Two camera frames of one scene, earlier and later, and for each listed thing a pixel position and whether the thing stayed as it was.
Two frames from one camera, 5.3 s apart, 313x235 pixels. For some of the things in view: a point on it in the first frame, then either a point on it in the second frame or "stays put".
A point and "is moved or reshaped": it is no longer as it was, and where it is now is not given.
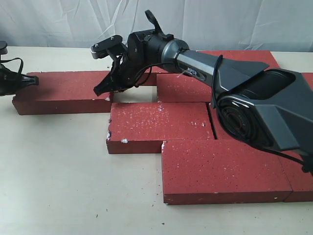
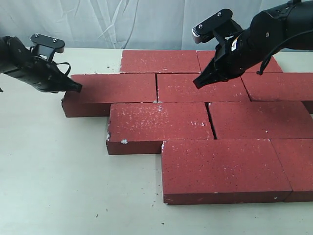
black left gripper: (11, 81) to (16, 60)
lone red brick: (63, 92) is moved or reshaped
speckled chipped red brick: (141, 127) stays put
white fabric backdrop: (285, 25) stays put
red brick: (177, 87) stays put
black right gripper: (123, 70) to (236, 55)
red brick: (220, 171) stays put
